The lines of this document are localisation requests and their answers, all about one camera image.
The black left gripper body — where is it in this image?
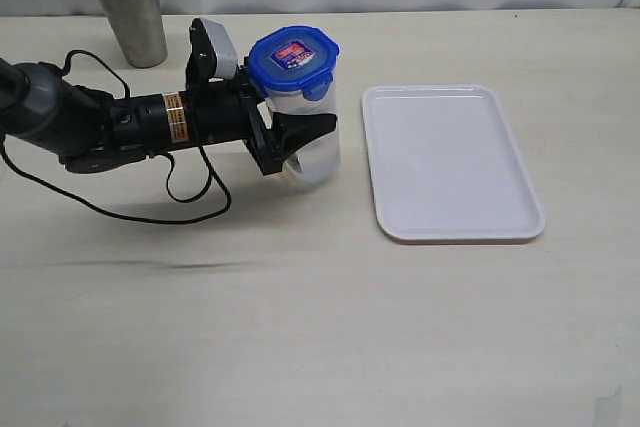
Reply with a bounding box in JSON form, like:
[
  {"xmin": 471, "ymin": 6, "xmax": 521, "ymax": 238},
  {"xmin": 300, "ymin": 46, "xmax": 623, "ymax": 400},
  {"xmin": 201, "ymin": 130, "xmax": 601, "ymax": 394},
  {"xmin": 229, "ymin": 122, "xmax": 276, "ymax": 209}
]
[{"xmin": 185, "ymin": 79, "xmax": 286, "ymax": 176}]

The clear tall plastic container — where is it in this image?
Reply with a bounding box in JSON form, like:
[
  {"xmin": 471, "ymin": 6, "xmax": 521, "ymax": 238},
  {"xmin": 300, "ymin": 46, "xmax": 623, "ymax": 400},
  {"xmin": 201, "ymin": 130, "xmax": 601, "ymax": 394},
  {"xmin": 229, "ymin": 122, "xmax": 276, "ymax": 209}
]
[{"xmin": 266, "ymin": 83, "xmax": 340, "ymax": 190}]

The blue snap-lock lid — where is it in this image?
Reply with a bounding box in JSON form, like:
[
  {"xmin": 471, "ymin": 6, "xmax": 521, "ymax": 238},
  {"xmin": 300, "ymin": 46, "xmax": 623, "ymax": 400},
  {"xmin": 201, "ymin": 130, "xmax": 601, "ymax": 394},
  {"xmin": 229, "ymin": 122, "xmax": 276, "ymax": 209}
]
[{"xmin": 247, "ymin": 25, "xmax": 340, "ymax": 101}]

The stainless steel tumbler cup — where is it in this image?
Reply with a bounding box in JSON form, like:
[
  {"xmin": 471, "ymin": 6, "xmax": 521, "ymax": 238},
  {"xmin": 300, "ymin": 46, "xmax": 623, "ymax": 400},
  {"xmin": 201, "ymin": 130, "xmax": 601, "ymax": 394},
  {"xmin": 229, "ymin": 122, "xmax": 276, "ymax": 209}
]
[{"xmin": 99, "ymin": 0, "xmax": 168, "ymax": 69}]

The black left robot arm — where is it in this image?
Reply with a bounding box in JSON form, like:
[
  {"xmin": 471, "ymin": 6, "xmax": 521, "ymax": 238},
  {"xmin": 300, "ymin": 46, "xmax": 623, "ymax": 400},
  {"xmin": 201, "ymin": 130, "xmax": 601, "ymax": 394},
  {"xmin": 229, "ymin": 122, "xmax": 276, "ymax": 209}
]
[{"xmin": 1, "ymin": 60, "xmax": 337, "ymax": 175}]

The white rectangular plastic tray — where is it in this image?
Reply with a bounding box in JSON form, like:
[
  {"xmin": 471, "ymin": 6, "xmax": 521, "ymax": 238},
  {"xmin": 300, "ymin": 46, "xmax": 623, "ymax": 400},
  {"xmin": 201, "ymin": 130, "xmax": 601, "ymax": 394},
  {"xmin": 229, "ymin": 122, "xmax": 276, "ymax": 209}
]
[{"xmin": 361, "ymin": 85, "xmax": 546, "ymax": 244}]

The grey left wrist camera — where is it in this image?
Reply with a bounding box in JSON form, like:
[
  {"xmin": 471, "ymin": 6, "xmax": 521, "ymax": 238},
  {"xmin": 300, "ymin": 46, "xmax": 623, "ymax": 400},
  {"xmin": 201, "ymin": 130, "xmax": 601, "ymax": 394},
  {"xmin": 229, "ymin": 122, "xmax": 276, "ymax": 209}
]
[{"xmin": 202, "ymin": 19, "xmax": 239, "ymax": 80}]

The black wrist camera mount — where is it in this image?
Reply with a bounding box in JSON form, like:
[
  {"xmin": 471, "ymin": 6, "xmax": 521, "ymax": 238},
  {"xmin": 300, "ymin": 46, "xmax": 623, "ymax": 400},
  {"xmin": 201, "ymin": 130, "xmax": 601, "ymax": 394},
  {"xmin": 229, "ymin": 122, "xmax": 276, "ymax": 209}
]
[{"xmin": 185, "ymin": 18, "xmax": 217, "ymax": 89}]

